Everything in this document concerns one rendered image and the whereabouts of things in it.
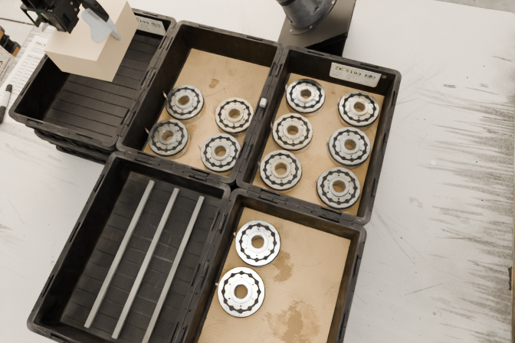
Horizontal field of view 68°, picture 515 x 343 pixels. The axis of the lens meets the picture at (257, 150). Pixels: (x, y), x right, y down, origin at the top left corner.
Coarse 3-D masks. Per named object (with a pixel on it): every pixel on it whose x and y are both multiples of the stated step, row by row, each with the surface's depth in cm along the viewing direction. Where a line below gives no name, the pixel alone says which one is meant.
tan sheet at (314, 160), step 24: (336, 96) 102; (384, 96) 102; (312, 120) 100; (336, 120) 100; (312, 144) 98; (312, 168) 95; (360, 168) 94; (288, 192) 93; (312, 192) 93; (360, 192) 92
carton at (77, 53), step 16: (112, 0) 81; (80, 16) 80; (112, 16) 79; (128, 16) 83; (64, 32) 78; (80, 32) 78; (128, 32) 84; (48, 48) 77; (64, 48) 77; (80, 48) 76; (96, 48) 76; (112, 48) 80; (64, 64) 80; (80, 64) 78; (96, 64) 77; (112, 64) 81
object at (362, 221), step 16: (288, 48) 97; (304, 48) 97; (352, 64) 95; (368, 64) 94; (272, 80) 94; (400, 80) 92; (272, 96) 92; (256, 128) 89; (384, 128) 87; (384, 144) 86; (240, 176) 85; (256, 192) 83; (272, 192) 83; (320, 208) 81; (368, 208) 80
